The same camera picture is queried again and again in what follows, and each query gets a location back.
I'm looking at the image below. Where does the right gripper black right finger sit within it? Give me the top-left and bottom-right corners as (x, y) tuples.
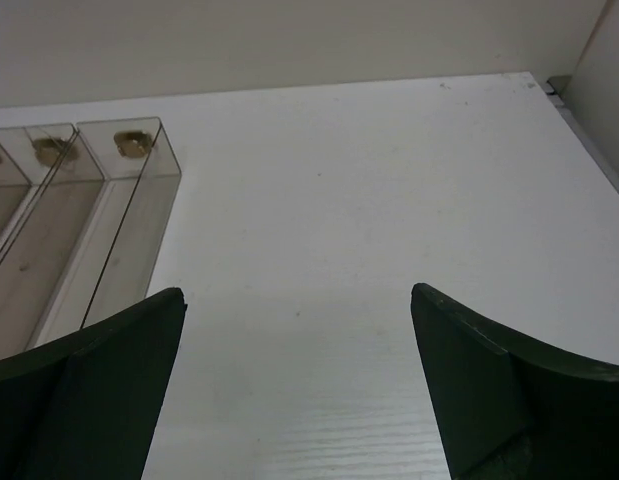
(411, 283), (619, 479)

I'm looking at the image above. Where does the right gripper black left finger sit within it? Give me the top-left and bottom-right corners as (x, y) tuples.
(0, 287), (187, 479)

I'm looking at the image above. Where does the clear bin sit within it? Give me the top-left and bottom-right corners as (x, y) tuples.
(0, 124), (101, 360)
(30, 116), (182, 347)
(0, 143), (30, 238)

